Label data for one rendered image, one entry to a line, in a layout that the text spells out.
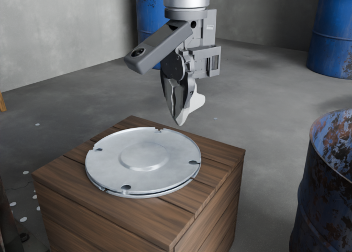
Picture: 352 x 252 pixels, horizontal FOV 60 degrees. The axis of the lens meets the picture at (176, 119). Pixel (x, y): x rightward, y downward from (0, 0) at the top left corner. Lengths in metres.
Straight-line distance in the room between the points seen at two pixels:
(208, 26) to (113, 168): 0.40
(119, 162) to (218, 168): 0.24
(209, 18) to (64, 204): 0.51
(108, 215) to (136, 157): 0.18
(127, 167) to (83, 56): 2.06
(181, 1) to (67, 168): 0.50
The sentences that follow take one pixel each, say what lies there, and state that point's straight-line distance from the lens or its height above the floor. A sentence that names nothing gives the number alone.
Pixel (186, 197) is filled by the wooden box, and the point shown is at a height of 0.35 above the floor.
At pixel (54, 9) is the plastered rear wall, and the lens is 2.57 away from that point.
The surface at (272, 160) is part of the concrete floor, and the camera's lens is 1.48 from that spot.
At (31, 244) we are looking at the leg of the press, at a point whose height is 0.03.
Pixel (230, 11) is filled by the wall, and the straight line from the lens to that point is 3.72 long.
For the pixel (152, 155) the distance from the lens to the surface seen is 0.78.
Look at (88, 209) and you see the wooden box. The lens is 0.71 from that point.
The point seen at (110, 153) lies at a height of 0.36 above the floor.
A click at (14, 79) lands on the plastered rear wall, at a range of 2.48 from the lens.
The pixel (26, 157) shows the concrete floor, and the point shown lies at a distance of 1.58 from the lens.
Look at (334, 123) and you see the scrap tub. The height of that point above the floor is 0.45.
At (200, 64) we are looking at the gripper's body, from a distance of 0.55.
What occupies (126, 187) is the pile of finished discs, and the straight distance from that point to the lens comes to 0.71.
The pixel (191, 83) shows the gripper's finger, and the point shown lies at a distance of 0.52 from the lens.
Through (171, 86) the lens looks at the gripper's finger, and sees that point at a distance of 0.56.
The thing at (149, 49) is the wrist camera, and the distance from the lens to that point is 0.49.
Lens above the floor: 0.80
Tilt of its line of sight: 27 degrees down
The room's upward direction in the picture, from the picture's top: straight up
